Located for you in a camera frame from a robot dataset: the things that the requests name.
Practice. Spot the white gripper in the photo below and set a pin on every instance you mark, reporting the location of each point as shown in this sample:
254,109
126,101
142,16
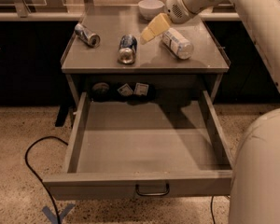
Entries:
175,7

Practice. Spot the blue pepsi can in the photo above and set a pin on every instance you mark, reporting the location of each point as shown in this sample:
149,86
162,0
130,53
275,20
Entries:
127,49

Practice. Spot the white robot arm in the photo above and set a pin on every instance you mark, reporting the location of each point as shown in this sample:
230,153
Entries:
255,182

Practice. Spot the silver blue soda can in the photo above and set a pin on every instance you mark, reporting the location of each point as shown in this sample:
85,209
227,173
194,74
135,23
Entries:
87,36

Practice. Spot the open grey top drawer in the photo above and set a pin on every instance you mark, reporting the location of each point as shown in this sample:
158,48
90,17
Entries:
114,146

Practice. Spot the white ceramic bowl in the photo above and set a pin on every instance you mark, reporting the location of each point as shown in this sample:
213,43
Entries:
150,8

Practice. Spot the white plastic bottle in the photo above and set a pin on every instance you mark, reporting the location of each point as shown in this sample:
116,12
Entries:
181,47

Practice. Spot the grey metal cabinet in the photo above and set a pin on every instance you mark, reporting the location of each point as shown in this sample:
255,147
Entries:
177,81

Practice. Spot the white tag right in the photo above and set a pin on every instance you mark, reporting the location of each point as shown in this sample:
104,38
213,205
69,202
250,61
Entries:
141,89

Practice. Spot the white tag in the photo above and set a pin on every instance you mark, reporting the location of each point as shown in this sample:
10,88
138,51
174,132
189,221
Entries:
125,90
141,89

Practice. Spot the white tag left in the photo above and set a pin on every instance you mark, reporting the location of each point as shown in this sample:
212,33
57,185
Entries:
125,90

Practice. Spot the round dark object under cabinet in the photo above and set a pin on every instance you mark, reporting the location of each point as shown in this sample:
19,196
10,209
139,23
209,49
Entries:
100,90

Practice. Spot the blue tape floor mark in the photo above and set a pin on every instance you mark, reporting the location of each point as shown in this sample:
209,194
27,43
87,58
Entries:
58,217

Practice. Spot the black metal drawer handle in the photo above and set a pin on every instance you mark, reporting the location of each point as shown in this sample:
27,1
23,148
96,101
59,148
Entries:
152,190

